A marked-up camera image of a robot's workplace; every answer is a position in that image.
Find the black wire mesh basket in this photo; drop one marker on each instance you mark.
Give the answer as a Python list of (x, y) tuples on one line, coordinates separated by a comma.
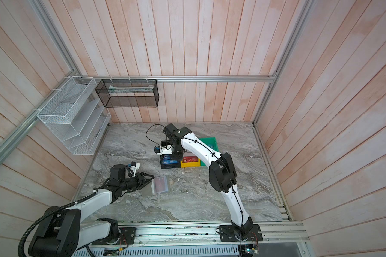
[(128, 93)]

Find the black plastic bin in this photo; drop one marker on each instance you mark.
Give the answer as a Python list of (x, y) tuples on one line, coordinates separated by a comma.
[(167, 163)]

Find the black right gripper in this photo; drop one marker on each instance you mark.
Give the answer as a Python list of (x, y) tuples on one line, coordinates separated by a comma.
[(179, 157)]

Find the yellow plastic bin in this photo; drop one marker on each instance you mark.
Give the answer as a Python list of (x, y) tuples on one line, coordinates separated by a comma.
[(190, 160)]

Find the white wire mesh shelf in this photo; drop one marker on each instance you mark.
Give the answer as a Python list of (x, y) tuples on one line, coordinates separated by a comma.
[(75, 116)]

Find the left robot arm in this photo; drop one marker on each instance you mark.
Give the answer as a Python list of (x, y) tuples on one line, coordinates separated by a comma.
[(60, 232)]

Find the beige leather card holder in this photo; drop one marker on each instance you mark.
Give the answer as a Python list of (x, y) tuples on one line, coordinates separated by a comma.
[(160, 185)]

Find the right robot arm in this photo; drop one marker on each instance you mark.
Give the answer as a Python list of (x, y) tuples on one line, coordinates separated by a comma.
[(222, 177)]

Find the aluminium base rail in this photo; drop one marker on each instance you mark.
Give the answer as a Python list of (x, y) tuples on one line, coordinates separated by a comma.
[(207, 233)]

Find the green plastic bin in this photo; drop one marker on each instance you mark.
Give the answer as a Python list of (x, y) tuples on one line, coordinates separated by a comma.
[(211, 143)]

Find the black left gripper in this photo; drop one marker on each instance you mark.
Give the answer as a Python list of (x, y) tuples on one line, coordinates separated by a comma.
[(141, 177)]

